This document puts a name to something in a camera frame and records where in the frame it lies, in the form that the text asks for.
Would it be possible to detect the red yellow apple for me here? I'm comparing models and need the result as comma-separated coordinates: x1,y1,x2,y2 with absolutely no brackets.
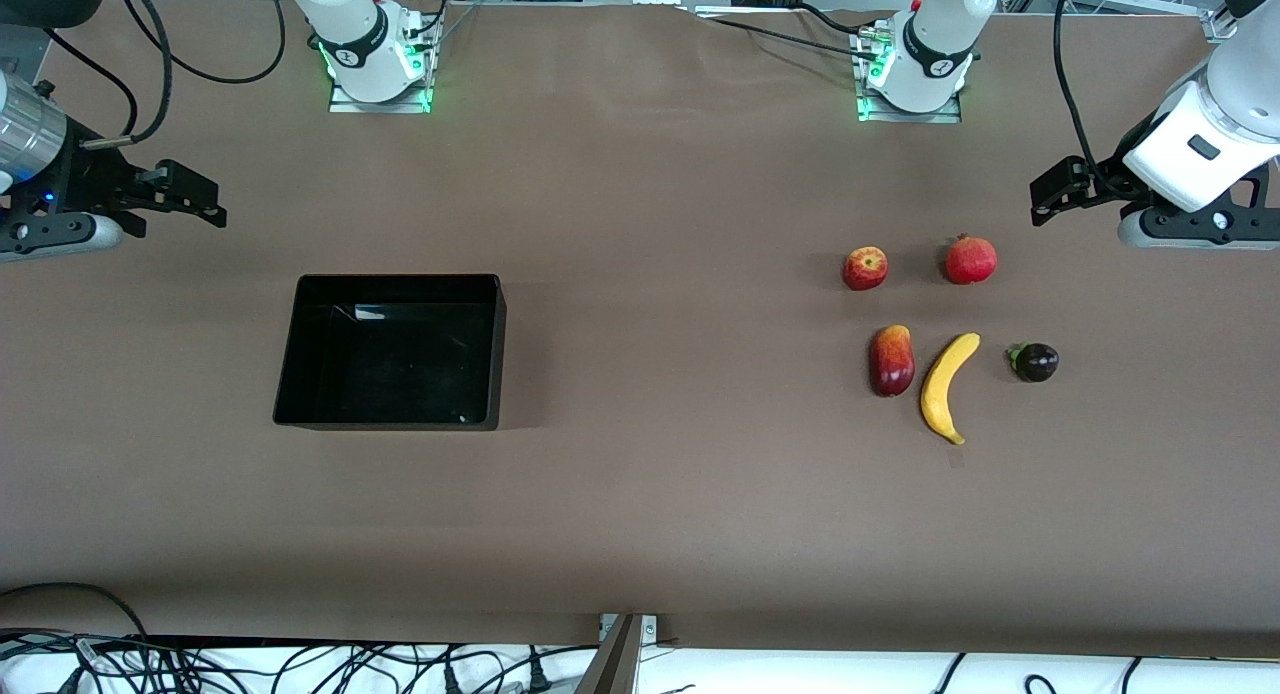
842,246,889,292

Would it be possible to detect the yellow banana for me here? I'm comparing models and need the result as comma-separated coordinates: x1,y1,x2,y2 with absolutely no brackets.
920,332,982,446

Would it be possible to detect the black plastic tray box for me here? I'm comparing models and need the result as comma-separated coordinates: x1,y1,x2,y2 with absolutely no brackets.
272,273,508,433

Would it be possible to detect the red pomegranate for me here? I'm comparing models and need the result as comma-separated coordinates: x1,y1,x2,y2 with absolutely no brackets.
944,234,999,286

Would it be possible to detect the dark purple mangosteen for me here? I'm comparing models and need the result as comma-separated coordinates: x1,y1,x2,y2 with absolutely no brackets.
1006,342,1060,383

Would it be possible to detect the red yellow mango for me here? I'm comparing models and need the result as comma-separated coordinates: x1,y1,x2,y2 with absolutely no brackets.
868,324,917,398

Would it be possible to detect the grey slanted bar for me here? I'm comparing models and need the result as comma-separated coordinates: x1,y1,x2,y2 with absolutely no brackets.
575,614,643,694

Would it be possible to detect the looping black arm cable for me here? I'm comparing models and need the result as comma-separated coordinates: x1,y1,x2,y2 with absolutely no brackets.
118,0,287,85

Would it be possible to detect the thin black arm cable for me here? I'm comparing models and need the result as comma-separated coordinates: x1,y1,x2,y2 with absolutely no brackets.
42,26,139,137

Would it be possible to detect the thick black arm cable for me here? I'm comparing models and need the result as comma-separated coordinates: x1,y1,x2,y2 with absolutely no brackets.
80,0,173,150

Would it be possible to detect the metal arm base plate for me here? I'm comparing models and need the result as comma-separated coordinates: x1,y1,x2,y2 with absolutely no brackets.
328,9,441,115
853,19,966,125

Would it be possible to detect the short black table cable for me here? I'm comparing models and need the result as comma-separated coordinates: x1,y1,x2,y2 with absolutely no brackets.
790,1,866,33

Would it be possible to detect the long black table cable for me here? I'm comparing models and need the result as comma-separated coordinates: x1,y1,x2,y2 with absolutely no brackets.
690,9,881,57

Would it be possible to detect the arched black floor cable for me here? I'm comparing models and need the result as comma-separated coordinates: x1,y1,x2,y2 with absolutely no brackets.
0,582,149,640

